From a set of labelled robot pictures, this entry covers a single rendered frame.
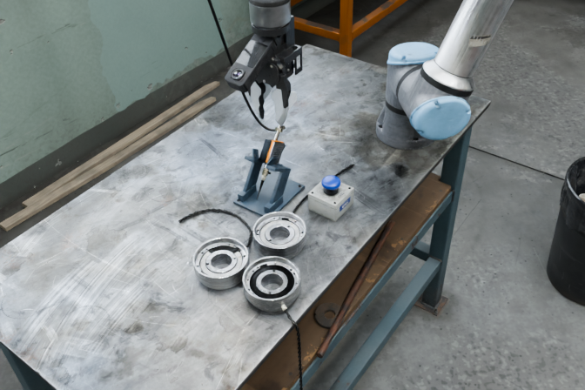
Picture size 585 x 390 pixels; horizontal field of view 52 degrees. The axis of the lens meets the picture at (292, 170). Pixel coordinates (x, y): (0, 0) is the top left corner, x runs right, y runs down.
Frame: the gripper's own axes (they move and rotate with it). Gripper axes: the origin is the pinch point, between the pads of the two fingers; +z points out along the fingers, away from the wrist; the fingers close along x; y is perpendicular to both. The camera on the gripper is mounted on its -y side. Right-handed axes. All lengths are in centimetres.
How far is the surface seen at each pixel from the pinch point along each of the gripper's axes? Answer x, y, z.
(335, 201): -16.0, -0.1, 14.6
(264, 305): -18.6, -28.3, 16.8
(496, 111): 0, 181, 97
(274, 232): -8.9, -11.8, 17.8
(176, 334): -8.2, -40.2, 19.6
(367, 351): -21, 11, 75
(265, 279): -14.8, -23.0, 17.6
